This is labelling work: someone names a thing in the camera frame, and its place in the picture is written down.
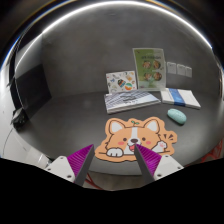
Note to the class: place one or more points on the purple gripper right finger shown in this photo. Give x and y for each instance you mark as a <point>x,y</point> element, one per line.
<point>154,166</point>

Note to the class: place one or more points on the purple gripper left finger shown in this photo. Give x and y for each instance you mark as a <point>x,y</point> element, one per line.
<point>73,168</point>

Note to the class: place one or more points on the corgi-shaped orange mouse pad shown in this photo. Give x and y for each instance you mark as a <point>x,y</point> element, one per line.
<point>122,136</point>

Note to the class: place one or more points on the teal computer mouse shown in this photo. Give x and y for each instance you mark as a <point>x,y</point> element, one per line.
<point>177,116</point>

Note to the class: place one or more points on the white book with blue band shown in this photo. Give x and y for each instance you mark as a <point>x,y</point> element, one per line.
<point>179,97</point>

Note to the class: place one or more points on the black monitor screen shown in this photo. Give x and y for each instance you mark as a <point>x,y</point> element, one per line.
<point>32,88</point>

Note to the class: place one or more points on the green menu display stand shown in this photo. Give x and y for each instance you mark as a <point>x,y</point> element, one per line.
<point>150,68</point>

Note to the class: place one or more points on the white wall socket left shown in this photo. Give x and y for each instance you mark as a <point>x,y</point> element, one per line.
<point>171,68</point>

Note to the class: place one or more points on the white wall socket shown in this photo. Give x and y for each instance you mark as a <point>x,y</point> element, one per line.
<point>171,68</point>
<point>181,69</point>
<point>189,72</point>

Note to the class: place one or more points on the white wall socket middle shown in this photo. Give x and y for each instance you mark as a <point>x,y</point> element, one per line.
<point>181,69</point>

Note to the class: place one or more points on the white wall socket right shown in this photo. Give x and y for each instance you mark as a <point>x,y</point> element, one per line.
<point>189,72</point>

